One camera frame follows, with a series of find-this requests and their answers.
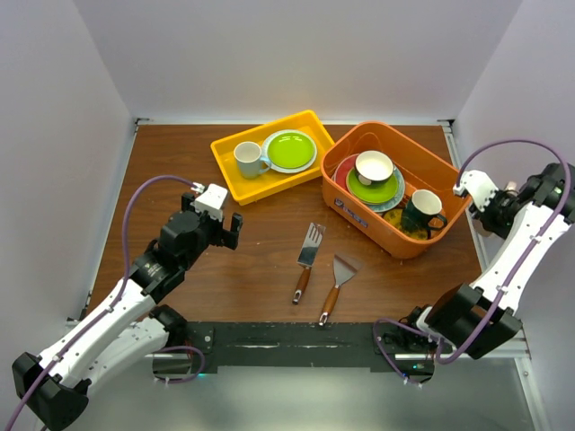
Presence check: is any white cup green handle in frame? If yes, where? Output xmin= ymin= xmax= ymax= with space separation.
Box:
xmin=401 ymin=189 xmax=448 ymax=236

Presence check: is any yellow patterned plate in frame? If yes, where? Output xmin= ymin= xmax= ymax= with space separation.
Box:
xmin=383 ymin=208 xmax=429 ymax=241

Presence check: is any lime green plate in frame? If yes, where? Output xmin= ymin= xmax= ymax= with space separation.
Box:
xmin=346 ymin=168 xmax=401 ymax=204
xmin=267 ymin=132 xmax=315 ymax=169

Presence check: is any small white dish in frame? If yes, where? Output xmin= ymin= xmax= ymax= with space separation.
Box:
xmin=355 ymin=150 xmax=394 ymax=186

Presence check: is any red and teal plate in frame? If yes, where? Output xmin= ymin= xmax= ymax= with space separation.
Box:
xmin=332 ymin=154 xmax=405 ymax=213

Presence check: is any beige purple cup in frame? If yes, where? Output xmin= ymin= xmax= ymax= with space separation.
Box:
xmin=503 ymin=181 xmax=518 ymax=198

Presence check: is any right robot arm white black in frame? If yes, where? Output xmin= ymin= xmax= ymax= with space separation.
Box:
xmin=400 ymin=163 xmax=574 ymax=359

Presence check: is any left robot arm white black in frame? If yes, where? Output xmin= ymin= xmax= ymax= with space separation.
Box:
xmin=12 ymin=184 xmax=243 ymax=430

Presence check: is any orange plastic dish bin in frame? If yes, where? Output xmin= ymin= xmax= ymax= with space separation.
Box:
xmin=321 ymin=121 xmax=471 ymax=259

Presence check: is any yellow plastic tray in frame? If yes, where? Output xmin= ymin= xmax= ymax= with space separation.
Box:
xmin=210 ymin=110 xmax=334 ymax=206

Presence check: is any light blue mug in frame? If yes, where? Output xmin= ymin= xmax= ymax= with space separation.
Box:
xmin=234 ymin=141 xmax=271 ymax=180

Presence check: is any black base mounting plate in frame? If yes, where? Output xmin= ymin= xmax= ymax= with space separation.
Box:
xmin=168 ymin=321 xmax=435 ymax=383

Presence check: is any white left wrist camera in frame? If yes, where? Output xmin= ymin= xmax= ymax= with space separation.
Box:
xmin=190 ymin=182 xmax=229 ymax=222

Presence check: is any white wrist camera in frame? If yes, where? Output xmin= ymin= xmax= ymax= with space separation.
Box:
xmin=190 ymin=182 xmax=229 ymax=222
xmin=453 ymin=170 xmax=499 ymax=213

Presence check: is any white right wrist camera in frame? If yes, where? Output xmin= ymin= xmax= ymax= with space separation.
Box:
xmin=453 ymin=170 xmax=499 ymax=213

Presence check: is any slotted spatula wooden handle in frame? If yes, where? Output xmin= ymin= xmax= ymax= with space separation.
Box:
xmin=292 ymin=223 xmax=325 ymax=305

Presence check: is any solid spatula wooden handle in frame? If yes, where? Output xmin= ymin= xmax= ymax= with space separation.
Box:
xmin=318 ymin=254 xmax=363 ymax=327

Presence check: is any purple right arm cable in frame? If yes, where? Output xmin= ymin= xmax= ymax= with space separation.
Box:
xmin=372 ymin=138 xmax=572 ymax=387

